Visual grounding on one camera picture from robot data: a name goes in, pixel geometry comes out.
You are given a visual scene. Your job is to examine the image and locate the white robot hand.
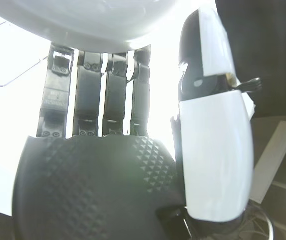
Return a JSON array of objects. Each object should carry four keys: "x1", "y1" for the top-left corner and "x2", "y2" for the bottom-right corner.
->
[{"x1": 12, "y1": 7, "x2": 262, "y2": 240}]

